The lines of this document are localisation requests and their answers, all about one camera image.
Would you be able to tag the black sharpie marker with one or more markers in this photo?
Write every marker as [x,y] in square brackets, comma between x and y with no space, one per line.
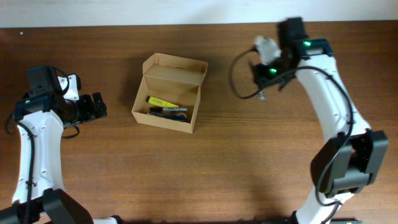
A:
[162,109]

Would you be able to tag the blue ballpoint pen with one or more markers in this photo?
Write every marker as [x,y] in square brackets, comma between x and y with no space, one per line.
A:
[166,116]

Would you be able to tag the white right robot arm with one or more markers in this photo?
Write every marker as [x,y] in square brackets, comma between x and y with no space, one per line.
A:
[353,153]

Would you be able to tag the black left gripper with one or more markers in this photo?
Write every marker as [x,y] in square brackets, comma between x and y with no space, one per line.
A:
[89,112]

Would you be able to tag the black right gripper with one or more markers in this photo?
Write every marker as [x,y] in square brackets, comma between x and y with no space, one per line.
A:
[260,79]

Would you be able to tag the yellow tape roll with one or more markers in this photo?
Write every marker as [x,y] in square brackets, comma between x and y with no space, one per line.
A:
[182,116]

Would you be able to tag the yellow highlighter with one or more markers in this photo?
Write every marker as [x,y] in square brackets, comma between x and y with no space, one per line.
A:
[160,103]

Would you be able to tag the brown cardboard box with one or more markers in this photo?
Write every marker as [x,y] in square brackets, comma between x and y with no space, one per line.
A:
[176,80]

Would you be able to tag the black clear ballpoint pen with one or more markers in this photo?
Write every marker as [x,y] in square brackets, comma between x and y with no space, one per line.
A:
[262,96]

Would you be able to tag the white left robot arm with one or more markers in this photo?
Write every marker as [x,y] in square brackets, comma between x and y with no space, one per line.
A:
[51,105]

